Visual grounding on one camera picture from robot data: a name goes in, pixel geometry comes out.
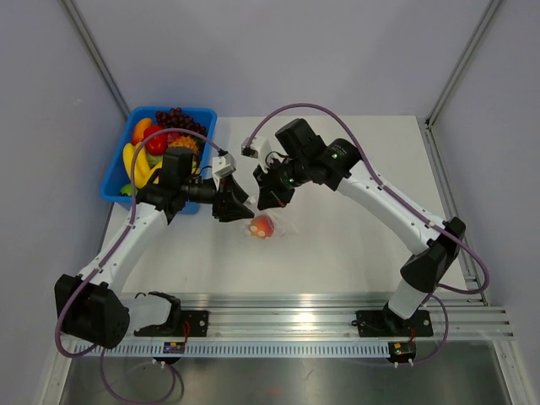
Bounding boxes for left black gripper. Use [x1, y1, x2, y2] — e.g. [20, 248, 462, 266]
[181, 174, 254, 222]

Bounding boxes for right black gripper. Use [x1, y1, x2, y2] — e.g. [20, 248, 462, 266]
[254, 156, 311, 210]

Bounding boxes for orange peach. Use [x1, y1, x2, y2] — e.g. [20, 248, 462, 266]
[247, 214, 275, 239]

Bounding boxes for clear zip top bag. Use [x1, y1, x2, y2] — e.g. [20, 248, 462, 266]
[243, 196, 298, 240]

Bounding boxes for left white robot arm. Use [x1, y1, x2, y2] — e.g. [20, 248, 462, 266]
[54, 148, 254, 356]

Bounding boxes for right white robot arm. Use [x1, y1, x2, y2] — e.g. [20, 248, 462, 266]
[241, 118, 466, 338]

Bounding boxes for right yellow banana bunch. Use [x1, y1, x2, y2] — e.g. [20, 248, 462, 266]
[144, 154, 199, 188]

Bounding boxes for yellow banana bunch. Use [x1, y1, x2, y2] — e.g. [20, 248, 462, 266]
[122, 143, 153, 189]
[144, 154, 199, 188]

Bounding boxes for spiky orange fruit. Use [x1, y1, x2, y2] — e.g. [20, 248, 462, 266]
[168, 136, 200, 155]

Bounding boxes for red bell pepper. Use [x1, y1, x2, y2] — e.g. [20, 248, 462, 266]
[143, 126, 168, 156]

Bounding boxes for left yellow banana bunch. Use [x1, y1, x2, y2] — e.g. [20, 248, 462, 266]
[122, 143, 153, 189]

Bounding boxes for dark purple grapes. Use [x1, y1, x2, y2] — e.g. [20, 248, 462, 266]
[155, 107, 208, 135]

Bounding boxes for green lime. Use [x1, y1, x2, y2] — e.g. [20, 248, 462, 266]
[119, 183, 132, 197]

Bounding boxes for orange mango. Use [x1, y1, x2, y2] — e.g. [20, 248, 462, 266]
[131, 118, 154, 145]

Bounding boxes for blue plastic bin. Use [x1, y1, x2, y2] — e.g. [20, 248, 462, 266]
[100, 105, 218, 209]

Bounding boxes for left small circuit board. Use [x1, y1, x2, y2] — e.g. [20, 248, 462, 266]
[163, 342, 186, 354]

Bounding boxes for small circuit board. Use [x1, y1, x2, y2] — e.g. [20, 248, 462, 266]
[163, 342, 186, 354]
[387, 341, 417, 364]

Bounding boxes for right small circuit board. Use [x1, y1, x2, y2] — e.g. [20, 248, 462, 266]
[387, 341, 417, 364]

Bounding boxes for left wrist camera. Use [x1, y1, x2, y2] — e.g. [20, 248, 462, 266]
[211, 153, 236, 190]

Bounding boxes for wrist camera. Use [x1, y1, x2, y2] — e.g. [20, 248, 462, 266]
[241, 135, 274, 173]
[211, 153, 236, 190]

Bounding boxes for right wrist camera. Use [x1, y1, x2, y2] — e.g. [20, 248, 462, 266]
[241, 135, 274, 173]

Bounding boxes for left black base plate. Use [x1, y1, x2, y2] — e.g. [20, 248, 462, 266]
[133, 310, 209, 338]

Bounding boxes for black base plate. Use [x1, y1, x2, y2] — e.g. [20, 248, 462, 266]
[133, 310, 209, 338]
[352, 309, 434, 338]

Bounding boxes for aluminium rail frame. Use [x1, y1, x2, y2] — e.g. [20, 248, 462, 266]
[61, 294, 513, 359]

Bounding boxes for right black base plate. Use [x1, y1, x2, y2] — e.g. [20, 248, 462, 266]
[352, 309, 434, 338]

